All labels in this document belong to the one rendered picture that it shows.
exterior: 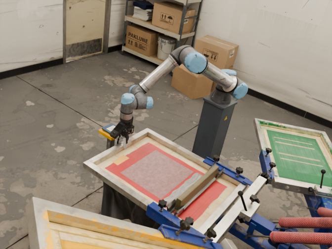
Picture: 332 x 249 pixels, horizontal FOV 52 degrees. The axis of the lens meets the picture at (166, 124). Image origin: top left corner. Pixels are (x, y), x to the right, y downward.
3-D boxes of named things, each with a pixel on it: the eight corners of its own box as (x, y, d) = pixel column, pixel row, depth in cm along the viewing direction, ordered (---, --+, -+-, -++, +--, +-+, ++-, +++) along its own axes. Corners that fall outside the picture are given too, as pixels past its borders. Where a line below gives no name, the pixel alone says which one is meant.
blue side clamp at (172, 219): (145, 214, 173) (147, 204, 169) (151, 209, 177) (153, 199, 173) (194, 248, 159) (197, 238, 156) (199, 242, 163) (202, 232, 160)
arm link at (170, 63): (182, 36, 211) (124, 88, 215) (189, 42, 202) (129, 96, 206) (191, 49, 218) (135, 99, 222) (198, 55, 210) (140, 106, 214)
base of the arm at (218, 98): (218, 93, 254) (221, 81, 249) (234, 101, 246) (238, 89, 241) (206, 98, 243) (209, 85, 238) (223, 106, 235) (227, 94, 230)
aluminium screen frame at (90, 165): (82, 167, 195) (83, 162, 193) (146, 132, 238) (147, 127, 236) (196, 245, 160) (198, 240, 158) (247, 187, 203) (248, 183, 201)
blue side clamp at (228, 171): (200, 168, 214) (203, 159, 210) (204, 164, 218) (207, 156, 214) (243, 191, 201) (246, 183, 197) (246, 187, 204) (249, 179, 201)
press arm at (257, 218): (237, 219, 173) (240, 212, 171) (242, 213, 178) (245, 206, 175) (269, 238, 166) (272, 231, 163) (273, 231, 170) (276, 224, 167)
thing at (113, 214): (100, 223, 216) (104, 171, 195) (104, 220, 219) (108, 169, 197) (156, 266, 196) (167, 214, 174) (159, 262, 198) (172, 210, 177)
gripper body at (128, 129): (133, 134, 213) (136, 117, 207) (124, 139, 207) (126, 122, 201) (124, 129, 217) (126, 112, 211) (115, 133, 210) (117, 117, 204)
